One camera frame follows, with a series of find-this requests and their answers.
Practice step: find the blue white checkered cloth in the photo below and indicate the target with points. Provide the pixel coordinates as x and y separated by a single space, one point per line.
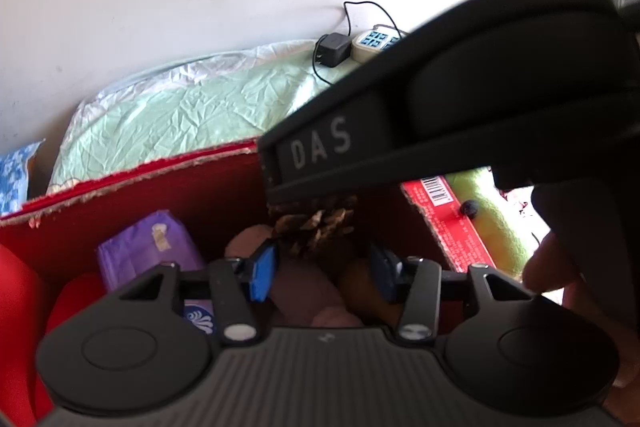
14 177

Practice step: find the green plush toy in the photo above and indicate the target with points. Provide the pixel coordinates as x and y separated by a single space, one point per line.
497 223

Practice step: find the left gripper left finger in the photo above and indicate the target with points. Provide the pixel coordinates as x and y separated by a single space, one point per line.
236 286

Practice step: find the person right hand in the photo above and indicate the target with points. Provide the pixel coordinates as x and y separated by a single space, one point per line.
590 253

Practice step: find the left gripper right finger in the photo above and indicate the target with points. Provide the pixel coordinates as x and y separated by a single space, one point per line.
414 284

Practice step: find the brown pine cone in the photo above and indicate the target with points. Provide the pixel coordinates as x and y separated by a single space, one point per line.
308 229

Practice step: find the white blue power strip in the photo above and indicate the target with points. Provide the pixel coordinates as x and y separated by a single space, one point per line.
374 41

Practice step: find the brown plush toy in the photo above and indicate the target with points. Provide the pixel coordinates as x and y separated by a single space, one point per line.
301 295

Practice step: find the purple tissue pack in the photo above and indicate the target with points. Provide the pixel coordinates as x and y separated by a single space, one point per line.
157 239

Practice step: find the small red carton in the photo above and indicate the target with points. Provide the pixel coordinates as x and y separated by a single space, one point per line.
453 232

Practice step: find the red storage box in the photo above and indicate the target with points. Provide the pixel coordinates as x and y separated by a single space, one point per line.
49 249

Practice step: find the black power adapter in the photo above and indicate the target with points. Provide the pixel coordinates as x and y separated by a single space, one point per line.
333 49

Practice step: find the green cartoon table cloth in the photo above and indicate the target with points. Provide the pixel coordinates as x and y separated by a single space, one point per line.
189 105

